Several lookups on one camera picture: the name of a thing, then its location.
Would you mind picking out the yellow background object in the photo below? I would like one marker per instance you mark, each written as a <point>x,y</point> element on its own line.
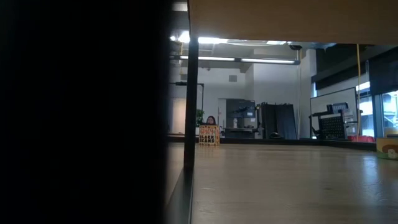
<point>391,132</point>

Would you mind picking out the yellow green mushroom can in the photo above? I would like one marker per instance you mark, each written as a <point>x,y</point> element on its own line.
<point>387,149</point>

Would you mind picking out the dark background desk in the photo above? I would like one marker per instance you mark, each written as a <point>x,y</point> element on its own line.
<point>241,133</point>

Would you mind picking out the person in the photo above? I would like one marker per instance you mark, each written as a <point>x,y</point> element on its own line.
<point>211,120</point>

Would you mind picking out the black window blind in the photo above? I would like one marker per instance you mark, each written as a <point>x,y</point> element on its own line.
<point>384,71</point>

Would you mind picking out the white bottle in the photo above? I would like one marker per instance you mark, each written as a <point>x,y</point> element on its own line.
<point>235,123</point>

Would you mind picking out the white door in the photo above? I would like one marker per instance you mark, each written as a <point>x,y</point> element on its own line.
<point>178,115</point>

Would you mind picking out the green potted plant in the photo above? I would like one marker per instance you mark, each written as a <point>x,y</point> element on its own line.
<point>200,115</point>

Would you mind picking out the wooden shelf board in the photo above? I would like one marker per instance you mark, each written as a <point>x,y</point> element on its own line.
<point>295,18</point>

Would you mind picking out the black dome-shaped object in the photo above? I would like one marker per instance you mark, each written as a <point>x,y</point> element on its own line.
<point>275,135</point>

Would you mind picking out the black folding panels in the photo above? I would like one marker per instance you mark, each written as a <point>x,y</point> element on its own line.
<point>280,121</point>

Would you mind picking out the black shelf corner post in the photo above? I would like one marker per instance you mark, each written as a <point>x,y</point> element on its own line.
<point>77,124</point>

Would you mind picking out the whiteboard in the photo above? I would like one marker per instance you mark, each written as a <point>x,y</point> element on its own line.
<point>329,98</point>

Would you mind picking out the long ceiling light bar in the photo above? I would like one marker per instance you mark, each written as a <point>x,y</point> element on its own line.
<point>267,61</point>

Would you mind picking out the black pegboard cart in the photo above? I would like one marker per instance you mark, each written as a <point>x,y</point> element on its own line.
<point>332,127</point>

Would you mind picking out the black dome ceiling camera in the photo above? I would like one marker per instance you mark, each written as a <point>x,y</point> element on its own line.
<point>295,47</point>

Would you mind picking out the bright ceiling light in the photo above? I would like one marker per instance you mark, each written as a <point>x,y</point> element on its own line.
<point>211,40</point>

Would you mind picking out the black background station frame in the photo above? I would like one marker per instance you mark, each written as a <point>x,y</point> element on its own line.
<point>179,83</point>

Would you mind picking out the red bins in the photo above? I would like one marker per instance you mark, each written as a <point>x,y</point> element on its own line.
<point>362,138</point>

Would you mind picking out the spicy black beans can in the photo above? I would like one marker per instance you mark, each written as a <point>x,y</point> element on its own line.
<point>209,136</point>

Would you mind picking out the grey wall vent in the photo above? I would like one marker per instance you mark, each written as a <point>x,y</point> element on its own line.
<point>232,78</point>

